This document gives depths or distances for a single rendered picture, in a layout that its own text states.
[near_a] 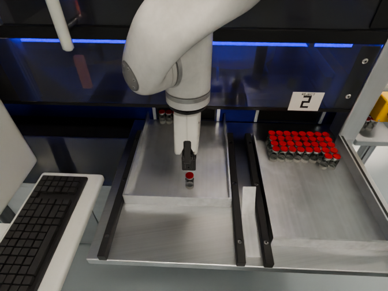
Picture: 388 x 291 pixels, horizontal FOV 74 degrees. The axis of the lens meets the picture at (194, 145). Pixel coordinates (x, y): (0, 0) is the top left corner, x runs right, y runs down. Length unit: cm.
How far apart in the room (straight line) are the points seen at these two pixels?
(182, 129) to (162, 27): 21
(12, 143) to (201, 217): 57
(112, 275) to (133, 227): 95
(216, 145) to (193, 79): 39
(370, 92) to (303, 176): 29
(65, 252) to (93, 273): 87
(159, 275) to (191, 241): 93
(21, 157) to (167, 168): 44
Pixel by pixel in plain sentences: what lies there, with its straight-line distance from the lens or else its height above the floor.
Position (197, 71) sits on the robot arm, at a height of 122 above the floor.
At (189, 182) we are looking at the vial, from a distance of 65.
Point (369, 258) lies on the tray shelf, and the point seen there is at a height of 88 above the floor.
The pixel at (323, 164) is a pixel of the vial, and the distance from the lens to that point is 79.
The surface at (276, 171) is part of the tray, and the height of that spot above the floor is 88.
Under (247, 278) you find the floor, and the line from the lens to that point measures 153.
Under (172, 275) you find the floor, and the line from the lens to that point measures 151.
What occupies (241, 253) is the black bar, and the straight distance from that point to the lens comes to 57.
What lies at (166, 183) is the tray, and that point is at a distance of 69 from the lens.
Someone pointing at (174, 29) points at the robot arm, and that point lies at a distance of 32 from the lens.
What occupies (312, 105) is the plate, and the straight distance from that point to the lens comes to 80.
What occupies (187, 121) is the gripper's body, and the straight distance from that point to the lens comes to 47.
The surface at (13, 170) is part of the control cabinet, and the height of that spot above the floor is 87.
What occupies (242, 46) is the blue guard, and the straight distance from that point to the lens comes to 67.
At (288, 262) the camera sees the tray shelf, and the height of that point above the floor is 88.
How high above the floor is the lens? 142
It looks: 43 degrees down
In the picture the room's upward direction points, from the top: straight up
